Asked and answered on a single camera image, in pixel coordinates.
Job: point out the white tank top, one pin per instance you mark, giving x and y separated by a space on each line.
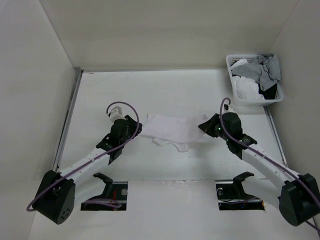
180 132

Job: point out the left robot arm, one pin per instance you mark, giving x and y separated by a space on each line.
55 197

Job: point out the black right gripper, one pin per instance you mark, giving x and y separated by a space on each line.
207 126

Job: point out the white garment in basket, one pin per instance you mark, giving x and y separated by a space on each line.
247 83

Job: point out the grey tank top in basket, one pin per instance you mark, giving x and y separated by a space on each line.
264 70

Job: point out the white front cover board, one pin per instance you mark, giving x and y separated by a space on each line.
171 210

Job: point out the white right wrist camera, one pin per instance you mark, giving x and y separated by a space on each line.
227 108

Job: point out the white plastic laundry basket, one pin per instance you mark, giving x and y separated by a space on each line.
230 60

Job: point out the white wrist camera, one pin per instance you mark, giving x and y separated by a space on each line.
115 114
227 108

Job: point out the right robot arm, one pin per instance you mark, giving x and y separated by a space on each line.
296 196

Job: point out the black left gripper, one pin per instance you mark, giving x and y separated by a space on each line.
133 125

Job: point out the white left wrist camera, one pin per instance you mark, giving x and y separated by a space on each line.
115 114

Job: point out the metal left table rail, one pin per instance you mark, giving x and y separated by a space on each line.
67 121

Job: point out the black garment in basket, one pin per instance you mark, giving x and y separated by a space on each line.
270 93

